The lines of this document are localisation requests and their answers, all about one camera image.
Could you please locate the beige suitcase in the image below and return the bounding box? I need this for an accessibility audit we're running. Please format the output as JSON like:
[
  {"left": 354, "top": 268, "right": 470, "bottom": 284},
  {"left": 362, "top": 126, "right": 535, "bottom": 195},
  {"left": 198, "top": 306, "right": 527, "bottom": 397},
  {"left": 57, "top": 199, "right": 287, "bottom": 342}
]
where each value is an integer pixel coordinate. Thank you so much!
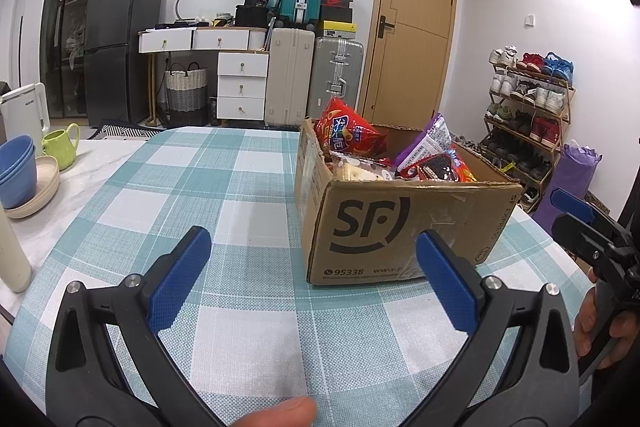
[{"left": 263, "top": 26, "right": 316, "bottom": 128}]

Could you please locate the red black shoe box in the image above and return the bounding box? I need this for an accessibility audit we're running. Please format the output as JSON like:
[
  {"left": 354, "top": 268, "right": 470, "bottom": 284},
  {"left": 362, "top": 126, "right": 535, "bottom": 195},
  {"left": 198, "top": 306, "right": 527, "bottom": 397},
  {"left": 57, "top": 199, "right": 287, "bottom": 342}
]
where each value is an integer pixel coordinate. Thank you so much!
[{"left": 320, "top": 0, "right": 353, "bottom": 22}]

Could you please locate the red cone chips bag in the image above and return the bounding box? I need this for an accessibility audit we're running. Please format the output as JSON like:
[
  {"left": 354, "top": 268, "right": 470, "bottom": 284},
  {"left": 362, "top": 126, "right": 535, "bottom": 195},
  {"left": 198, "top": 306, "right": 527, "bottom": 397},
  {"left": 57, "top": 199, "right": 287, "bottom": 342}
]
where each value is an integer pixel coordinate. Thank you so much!
[{"left": 319, "top": 96, "right": 390, "bottom": 158}]

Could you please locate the white electric kettle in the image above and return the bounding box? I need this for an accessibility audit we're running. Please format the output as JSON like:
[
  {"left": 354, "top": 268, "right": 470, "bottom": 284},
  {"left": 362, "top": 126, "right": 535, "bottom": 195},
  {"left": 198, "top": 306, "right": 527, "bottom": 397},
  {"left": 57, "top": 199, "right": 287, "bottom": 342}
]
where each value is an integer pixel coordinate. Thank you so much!
[{"left": 0, "top": 82, "right": 52, "bottom": 145}]

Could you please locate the red snack packet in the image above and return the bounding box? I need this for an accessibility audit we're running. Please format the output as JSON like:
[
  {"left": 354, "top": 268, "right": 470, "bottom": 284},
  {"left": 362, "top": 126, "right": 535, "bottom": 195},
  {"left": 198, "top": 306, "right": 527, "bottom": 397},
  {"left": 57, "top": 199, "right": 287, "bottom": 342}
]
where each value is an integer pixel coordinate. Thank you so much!
[{"left": 450, "top": 147, "right": 478, "bottom": 182}]

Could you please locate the oval mirror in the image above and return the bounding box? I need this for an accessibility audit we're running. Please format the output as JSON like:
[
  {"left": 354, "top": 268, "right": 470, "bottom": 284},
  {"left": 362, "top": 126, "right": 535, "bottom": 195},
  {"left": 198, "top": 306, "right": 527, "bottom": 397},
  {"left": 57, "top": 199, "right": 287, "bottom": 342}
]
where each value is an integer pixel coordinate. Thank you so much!
[{"left": 174, "top": 0, "right": 246, "bottom": 28}]

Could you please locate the purple yoga mat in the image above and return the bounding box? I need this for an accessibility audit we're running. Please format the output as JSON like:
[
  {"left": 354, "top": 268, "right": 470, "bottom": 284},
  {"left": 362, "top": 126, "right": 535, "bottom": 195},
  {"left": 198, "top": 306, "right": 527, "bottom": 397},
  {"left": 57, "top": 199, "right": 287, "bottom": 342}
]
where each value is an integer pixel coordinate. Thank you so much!
[{"left": 532, "top": 142, "right": 602, "bottom": 228}]

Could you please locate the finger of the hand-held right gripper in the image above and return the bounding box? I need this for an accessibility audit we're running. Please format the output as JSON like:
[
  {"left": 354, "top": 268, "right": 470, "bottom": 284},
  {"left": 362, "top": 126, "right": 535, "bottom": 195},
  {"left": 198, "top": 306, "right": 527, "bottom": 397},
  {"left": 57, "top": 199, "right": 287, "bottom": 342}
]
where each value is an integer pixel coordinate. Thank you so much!
[
  {"left": 549, "top": 188, "right": 626, "bottom": 238},
  {"left": 552, "top": 213, "right": 631, "bottom": 280}
]

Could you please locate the green mug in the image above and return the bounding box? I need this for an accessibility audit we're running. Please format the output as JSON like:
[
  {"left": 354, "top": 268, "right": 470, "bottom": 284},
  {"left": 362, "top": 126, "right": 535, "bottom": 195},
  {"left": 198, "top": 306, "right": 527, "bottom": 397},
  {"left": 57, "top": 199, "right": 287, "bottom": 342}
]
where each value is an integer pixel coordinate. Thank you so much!
[{"left": 41, "top": 123, "right": 81, "bottom": 172}]

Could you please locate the silver suitcase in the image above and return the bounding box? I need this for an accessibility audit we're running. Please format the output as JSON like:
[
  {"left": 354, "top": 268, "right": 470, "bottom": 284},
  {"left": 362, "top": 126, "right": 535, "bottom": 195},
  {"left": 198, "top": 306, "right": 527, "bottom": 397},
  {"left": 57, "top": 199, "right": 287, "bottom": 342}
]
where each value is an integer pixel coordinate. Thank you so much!
[{"left": 306, "top": 36, "right": 365, "bottom": 120}]

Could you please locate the white drawer desk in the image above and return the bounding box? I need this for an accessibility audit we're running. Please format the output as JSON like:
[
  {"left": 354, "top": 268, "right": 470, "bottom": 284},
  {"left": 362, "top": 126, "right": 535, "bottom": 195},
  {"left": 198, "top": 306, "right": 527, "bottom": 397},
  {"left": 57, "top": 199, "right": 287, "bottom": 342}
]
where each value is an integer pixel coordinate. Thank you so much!
[{"left": 137, "top": 26, "right": 271, "bottom": 122}]

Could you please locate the person's right hand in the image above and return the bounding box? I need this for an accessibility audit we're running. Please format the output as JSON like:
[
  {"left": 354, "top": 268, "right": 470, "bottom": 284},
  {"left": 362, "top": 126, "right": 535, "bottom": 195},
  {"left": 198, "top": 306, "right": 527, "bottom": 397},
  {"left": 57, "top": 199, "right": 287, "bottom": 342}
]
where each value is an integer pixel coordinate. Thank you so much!
[{"left": 572, "top": 268, "right": 640, "bottom": 370}]

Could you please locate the wooden shoe rack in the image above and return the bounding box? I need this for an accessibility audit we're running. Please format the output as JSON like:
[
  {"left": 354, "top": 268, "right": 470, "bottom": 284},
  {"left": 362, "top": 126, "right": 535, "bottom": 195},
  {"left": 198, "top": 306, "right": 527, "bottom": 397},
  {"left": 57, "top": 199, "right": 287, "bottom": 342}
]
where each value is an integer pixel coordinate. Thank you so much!
[{"left": 482, "top": 62, "right": 576, "bottom": 202}]

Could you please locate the cream tumbler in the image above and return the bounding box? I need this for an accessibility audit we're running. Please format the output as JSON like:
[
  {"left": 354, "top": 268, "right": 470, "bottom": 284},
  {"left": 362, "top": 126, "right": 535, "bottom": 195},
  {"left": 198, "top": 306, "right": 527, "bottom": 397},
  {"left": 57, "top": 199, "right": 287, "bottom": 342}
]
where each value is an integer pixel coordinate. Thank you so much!
[{"left": 0, "top": 207, "right": 33, "bottom": 294}]

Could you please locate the dark glass cabinet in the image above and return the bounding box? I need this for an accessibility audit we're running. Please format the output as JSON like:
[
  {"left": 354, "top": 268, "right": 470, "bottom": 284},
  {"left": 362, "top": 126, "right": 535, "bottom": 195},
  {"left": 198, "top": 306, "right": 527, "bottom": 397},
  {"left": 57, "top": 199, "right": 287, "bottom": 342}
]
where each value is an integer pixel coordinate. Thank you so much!
[{"left": 39, "top": 0, "right": 121, "bottom": 128}]

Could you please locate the small cardboard carton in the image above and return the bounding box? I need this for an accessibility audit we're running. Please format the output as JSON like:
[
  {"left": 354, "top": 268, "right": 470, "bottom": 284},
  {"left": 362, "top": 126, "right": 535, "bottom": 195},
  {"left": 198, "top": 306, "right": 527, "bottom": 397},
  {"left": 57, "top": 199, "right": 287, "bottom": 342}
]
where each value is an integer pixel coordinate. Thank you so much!
[{"left": 585, "top": 192, "right": 611, "bottom": 215}]

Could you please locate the white wardrobe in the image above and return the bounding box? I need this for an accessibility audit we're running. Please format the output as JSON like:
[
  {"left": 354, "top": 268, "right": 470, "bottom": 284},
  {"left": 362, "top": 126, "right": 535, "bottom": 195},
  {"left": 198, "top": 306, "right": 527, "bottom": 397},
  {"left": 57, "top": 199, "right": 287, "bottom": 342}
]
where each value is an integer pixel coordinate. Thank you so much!
[{"left": 0, "top": 0, "right": 56, "bottom": 95}]

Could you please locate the person's left hand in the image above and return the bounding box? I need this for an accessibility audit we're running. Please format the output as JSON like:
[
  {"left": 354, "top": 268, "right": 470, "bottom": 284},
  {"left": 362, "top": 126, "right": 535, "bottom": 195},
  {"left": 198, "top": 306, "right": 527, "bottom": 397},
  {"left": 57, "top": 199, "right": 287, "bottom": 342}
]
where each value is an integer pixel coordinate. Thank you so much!
[{"left": 230, "top": 396, "right": 317, "bottom": 427}]

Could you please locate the purple snack packet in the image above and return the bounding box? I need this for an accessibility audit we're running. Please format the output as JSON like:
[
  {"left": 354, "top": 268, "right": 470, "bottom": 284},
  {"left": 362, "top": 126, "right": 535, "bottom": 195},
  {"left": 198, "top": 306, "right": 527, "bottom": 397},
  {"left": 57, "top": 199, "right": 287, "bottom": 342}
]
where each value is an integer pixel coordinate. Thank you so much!
[{"left": 394, "top": 113, "right": 453, "bottom": 170}]

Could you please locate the black storage box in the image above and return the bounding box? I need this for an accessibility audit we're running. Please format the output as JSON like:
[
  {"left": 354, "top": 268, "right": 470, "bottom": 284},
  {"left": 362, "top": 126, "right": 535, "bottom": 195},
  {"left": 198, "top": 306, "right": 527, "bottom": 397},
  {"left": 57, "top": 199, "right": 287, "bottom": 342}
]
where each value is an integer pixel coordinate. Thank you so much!
[{"left": 234, "top": 4, "right": 273, "bottom": 28}]

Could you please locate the black white patterned rug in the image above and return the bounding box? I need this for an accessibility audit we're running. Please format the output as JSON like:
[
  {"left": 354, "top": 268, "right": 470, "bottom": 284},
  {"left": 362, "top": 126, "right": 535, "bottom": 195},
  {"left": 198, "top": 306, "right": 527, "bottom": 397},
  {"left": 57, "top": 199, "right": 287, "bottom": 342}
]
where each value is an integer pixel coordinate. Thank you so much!
[{"left": 97, "top": 119, "right": 166, "bottom": 142}]

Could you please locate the brown cardboard box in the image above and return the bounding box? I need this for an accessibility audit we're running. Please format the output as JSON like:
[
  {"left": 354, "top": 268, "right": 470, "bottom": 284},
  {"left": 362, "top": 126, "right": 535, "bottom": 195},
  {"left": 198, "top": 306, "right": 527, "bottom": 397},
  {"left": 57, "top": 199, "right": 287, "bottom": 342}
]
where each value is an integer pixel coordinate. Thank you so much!
[{"left": 294, "top": 117, "right": 524, "bottom": 286}]

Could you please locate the dark grey fridge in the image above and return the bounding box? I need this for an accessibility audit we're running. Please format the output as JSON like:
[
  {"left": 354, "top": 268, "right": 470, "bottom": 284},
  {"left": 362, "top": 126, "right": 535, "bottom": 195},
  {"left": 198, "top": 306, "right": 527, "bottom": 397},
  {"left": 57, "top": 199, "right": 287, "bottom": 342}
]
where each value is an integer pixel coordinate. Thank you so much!
[{"left": 82, "top": 0, "right": 169, "bottom": 128}]

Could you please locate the yellow black shoe box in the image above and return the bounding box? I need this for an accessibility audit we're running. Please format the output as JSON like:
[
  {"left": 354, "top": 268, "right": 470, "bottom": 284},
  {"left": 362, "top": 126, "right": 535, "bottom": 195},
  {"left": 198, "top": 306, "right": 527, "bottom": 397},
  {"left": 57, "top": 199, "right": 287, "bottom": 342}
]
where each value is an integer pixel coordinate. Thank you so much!
[{"left": 317, "top": 21, "right": 358, "bottom": 38}]

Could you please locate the woven laundry basket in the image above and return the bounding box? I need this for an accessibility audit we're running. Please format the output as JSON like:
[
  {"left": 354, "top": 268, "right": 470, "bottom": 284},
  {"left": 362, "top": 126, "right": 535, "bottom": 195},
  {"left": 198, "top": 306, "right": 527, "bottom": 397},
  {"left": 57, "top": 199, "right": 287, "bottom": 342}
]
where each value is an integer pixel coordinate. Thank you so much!
[{"left": 164, "top": 62, "right": 208, "bottom": 128}]

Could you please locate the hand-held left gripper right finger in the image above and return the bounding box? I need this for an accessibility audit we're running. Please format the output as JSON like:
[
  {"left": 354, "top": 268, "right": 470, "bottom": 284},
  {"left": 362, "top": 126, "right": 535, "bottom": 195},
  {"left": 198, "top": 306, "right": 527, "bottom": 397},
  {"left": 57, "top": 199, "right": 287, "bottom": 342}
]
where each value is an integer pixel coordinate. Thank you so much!
[{"left": 400, "top": 228, "right": 581, "bottom": 427}]

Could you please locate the wooden door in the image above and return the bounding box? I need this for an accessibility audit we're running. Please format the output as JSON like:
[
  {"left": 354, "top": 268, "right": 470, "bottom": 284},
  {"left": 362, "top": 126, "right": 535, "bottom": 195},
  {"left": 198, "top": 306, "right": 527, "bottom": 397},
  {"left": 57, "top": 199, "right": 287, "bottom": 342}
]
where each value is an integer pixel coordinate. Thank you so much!
[{"left": 357, "top": 0, "right": 460, "bottom": 125}]

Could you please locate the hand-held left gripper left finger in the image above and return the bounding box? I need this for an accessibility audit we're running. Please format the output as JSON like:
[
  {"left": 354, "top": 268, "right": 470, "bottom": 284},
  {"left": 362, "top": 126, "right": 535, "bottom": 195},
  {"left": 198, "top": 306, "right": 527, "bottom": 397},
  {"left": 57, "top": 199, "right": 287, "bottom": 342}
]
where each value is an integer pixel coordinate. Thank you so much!
[{"left": 45, "top": 225, "right": 226, "bottom": 427}]

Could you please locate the beige plate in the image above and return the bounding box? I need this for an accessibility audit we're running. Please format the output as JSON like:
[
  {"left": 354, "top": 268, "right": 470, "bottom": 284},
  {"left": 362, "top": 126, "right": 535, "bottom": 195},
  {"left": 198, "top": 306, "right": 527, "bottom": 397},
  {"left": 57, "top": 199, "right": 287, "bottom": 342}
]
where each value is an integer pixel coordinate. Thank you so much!
[{"left": 5, "top": 155, "right": 61, "bottom": 220}]

